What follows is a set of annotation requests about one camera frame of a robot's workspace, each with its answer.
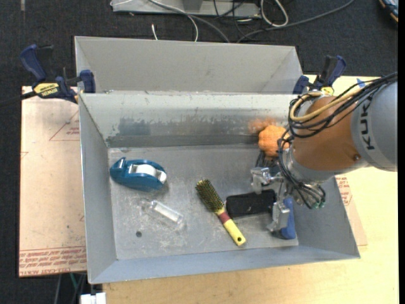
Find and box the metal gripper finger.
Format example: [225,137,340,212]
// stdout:
[266,201,291,233]
[250,166,273,199]

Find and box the grey metal bin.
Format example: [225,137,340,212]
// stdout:
[74,35,361,285]

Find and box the clear glass bottle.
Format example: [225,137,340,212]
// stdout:
[138,199,185,231]

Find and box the orange bumpy ball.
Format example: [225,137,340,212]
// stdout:
[257,124,290,160]

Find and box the person's foot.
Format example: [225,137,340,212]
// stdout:
[377,0,399,23]

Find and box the brown cardboard board red print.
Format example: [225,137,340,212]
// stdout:
[18,85,369,278]

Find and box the black rectangular block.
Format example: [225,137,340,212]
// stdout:
[225,189,277,219]

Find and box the blue tape dispenser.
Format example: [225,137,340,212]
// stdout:
[109,156,168,193]

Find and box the yellow handled hairbrush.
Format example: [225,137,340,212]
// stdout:
[194,179,247,247]

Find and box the blue plastic handle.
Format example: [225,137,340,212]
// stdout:
[277,197,297,241]

